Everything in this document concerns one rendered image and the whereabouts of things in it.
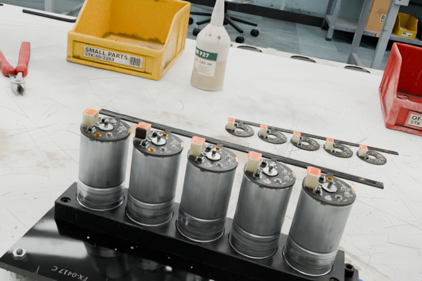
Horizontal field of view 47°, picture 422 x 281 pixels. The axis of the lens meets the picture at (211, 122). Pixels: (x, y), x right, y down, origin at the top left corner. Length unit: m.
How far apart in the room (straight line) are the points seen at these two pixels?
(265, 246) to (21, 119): 0.23
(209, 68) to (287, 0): 4.17
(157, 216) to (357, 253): 0.12
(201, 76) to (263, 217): 0.27
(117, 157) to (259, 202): 0.07
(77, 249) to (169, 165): 0.06
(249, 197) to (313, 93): 0.33
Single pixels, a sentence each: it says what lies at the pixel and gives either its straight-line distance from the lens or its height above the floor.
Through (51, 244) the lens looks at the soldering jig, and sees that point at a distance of 0.26.
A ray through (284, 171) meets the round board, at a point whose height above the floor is 0.81.
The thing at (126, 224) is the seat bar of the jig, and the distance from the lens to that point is 0.25.
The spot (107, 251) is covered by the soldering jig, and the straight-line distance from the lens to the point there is 0.25.
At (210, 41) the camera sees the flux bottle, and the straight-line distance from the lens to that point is 0.47.
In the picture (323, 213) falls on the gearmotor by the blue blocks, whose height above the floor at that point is 0.81.
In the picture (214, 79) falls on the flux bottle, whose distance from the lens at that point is 0.48.
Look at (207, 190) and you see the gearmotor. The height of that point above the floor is 0.80.
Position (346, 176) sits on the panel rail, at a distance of 0.25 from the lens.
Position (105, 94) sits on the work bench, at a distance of 0.45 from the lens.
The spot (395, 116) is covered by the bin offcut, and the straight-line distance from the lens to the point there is 0.50.
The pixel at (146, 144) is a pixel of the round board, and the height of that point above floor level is 0.81.
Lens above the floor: 0.92
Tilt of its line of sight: 25 degrees down
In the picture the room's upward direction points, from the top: 10 degrees clockwise
